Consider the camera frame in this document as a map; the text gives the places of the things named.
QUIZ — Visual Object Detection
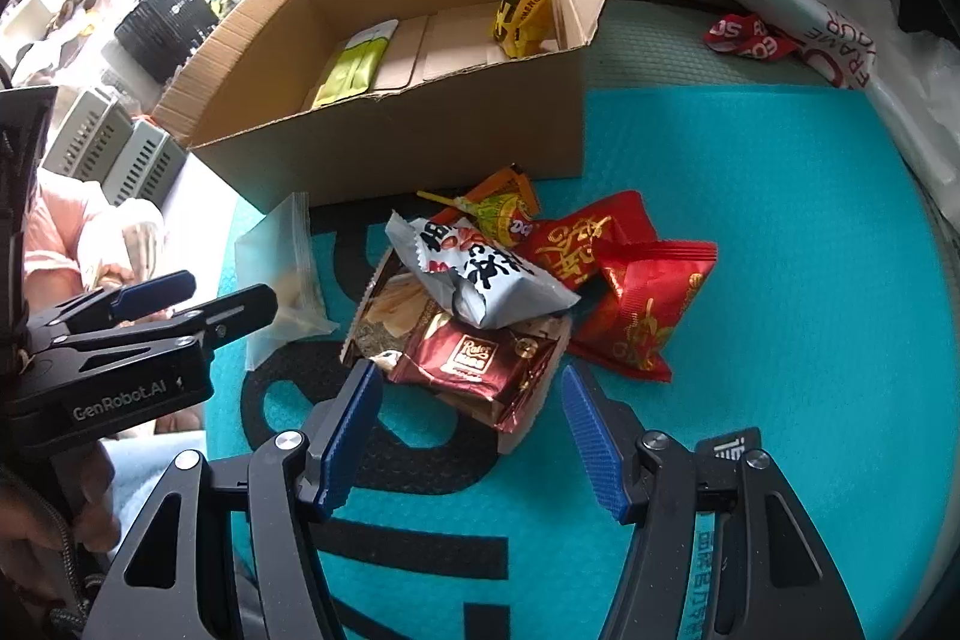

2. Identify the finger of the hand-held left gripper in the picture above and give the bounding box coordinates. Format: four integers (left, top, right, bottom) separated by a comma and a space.
67, 284, 278, 356
30, 270, 197, 341

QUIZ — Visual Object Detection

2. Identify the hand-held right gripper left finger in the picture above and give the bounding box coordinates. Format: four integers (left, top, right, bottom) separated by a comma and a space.
88, 359, 385, 640

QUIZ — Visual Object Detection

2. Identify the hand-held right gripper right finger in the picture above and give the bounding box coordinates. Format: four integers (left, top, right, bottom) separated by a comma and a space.
561, 364, 886, 640

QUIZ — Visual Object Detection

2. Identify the clear plastic snack packet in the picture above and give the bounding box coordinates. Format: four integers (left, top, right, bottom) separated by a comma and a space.
235, 192, 340, 372

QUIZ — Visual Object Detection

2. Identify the tan chip packet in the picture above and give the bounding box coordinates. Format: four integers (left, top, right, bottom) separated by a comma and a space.
340, 246, 458, 371

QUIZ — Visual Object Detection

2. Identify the dark brown snack packet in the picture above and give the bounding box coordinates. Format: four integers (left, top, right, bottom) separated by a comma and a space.
390, 314, 578, 435

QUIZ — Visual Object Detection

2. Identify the red snack packet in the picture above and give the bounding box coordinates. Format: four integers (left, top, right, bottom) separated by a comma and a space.
517, 190, 661, 292
566, 239, 719, 384

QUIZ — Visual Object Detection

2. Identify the white and black snack packet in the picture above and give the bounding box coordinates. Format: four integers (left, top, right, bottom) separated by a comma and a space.
385, 210, 582, 326

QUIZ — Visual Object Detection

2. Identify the yellow-green lollipop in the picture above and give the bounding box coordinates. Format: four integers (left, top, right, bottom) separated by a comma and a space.
416, 190, 530, 244

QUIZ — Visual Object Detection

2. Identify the orange snack packet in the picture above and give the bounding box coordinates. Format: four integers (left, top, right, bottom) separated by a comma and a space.
461, 164, 541, 244

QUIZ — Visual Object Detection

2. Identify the brown cardboard box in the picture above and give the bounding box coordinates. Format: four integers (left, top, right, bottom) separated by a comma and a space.
154, 0, 620, 210

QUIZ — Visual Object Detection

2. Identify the person's left hand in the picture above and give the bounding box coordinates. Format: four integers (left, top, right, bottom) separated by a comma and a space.
0, 460, 122, 611

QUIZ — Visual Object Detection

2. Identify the person's light blue trouser leg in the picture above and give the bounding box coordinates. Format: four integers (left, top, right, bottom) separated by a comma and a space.
97, 430, 256, 640

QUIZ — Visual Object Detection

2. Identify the pink cloth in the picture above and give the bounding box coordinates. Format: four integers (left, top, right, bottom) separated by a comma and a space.
22, 171, 113, 289

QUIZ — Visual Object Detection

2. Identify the grey slotted basket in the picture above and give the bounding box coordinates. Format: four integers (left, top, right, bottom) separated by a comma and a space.
101, 119, 188, 206
41, 85, 125, 184

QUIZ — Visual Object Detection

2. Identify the teal bubble mat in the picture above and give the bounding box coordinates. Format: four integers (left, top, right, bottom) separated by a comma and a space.
206, 0, 960, 640

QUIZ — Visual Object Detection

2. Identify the green flat packet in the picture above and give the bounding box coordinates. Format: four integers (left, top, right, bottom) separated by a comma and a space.
310, 19, 397, 110

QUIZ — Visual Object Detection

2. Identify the yellow snack packet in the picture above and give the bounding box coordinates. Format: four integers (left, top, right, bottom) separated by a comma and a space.
491, 0, 560, 60

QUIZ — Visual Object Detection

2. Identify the red crumpled wrapper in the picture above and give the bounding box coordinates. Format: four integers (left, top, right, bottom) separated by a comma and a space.
703, 10, 800, 62

